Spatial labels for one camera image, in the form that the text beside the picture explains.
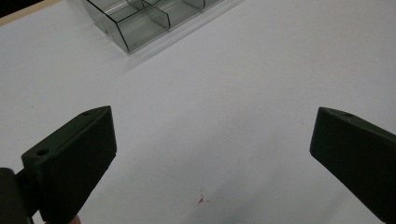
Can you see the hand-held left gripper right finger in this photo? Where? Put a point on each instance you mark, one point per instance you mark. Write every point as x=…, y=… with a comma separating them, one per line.
x=358, y=155

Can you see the clear plastic compartment organizer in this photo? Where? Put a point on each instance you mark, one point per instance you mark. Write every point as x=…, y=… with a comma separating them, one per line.
x=146, y=21

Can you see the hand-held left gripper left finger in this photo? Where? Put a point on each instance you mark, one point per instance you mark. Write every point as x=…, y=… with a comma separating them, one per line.
x=70, y=161

